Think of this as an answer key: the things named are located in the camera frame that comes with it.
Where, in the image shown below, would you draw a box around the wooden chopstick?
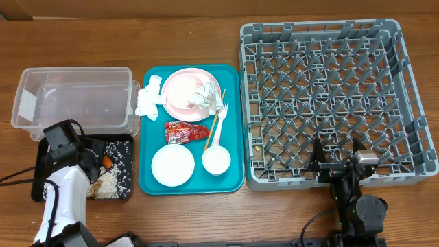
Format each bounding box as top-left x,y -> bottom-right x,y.
203,89 -> 226,153

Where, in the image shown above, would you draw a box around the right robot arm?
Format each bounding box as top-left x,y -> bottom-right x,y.
300,137 -> 388,246

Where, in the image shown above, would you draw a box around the black plastic tray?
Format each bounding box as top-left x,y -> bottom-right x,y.
31,134 -> 134,202

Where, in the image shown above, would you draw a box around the pink plate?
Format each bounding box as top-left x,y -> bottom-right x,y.
161,68 -> 221,122

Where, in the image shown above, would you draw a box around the red snack wrapper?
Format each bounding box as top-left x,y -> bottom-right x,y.
163,121 -> 210,144

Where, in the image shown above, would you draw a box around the white bowl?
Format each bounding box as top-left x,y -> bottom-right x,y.
151,144 -> 195,187

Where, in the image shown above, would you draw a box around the grey dishwasher rack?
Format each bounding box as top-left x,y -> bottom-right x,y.
239,19 -> 438,191

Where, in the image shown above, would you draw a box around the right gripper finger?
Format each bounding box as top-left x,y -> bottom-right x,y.
352,137 -> 367,161
310,137 -> 326,165

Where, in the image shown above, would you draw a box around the clear plastic bin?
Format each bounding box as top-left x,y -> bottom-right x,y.
11,67 -> 140,141

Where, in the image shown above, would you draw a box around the white napkin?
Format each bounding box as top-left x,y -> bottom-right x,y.
134,75 -> 167,121
187,81 -> 223,115

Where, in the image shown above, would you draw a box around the orange carrot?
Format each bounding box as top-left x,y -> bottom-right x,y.
102,156 -> 113,169

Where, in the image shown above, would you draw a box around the teal plastic tray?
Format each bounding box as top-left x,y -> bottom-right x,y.
138,64 -> 245,196

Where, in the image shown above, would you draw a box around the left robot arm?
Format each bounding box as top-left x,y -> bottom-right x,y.
34,119 -> 103,246

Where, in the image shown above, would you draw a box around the white plastic fork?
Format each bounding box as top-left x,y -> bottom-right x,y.
211,103 -> 228,146

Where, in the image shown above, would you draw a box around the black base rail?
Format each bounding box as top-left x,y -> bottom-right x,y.
145,237 -> 387,247

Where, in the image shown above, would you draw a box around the small white cup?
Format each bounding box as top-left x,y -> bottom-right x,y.
202,145 -> 231,176

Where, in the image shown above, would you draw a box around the rice and peanut shells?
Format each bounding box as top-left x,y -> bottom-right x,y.
87,141 -> 134,200

